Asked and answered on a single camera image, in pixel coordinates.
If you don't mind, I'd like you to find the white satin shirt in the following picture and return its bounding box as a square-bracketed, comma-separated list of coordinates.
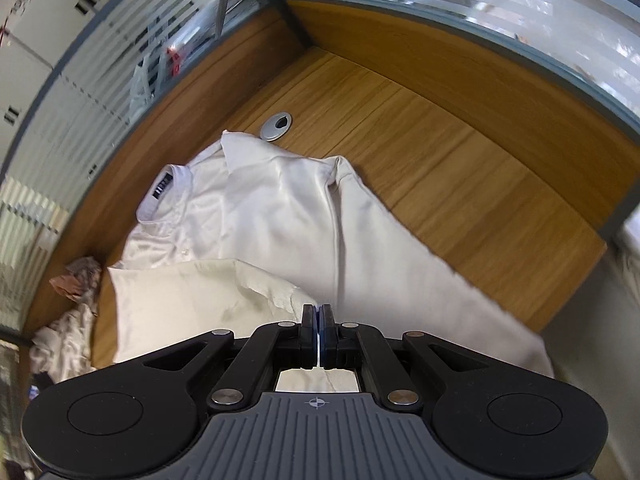
[107, 130, 556, 393]

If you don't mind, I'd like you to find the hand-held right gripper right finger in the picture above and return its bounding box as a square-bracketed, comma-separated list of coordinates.
[320, 304, 488, 411]

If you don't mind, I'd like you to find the grey cable grommet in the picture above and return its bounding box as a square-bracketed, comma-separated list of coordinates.
[260, 110, 293, 142]

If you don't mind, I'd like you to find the striped frosted glass partition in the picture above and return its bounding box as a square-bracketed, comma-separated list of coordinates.
[0, 0, 263, 331]
[260, 0, 640, 131]

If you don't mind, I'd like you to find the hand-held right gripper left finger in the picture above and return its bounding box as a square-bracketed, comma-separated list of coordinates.
[142, 304, 319, 411]

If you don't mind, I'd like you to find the dark partition post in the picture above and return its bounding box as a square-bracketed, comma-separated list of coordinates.
[252, 0, 313, 48]

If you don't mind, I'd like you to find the cream satin shirt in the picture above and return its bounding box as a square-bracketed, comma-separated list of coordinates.
[27, 305, 98, 378]

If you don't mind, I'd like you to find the brown grey patterned cloth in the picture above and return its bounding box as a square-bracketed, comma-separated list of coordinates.
[50, 256, 103, 318]

